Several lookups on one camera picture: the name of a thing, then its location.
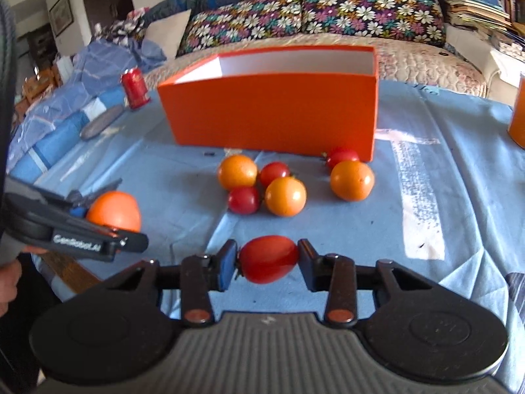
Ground grey braided cable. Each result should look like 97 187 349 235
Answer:
0 0 17 177

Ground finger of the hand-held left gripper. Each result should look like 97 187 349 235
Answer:
45 211 149 262
66 178 124 218

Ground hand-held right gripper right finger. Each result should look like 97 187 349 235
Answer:
297 239 435 329

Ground stack of books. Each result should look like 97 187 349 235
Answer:
445 0 513 33

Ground orange canister with lid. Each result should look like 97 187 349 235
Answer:
508 72 525 148

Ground floral sofa cushion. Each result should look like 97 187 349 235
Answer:
176 0 304 56
301 0 446 46

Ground red cherry tomato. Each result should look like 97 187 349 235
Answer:
258 162 292 188
324 147 361 171
238 235 300 285
227 186 262 215

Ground crumpled blue sheet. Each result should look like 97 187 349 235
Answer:
6 37 169 181

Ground grey oval case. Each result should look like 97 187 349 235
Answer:
79 104 126 140

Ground orange cherry tomato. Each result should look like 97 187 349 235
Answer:
264 176 307 217
217 155 259 191
330 160 375 203

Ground orange cardboard box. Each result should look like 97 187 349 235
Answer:
157 44 380 163

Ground red soda can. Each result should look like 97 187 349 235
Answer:
121 68 152 110

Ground quilted sofa seat cover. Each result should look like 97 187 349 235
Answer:
143 33 489 99

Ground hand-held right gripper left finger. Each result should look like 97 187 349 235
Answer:
100 239 239 325

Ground brown engraved wooden strip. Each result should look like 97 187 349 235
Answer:
39 250 103 292

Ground white pillow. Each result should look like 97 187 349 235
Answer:
143 8 191 60

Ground person's left hand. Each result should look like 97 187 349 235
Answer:
0 246 48 317

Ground blue star-print tablecloth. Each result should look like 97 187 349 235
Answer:
31 80 525 390

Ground framed wall picture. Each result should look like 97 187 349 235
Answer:
49 0 74 37

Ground white covered side table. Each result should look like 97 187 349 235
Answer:
445 25 525 99

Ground large orange tomato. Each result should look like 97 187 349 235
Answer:
86 191 142 234

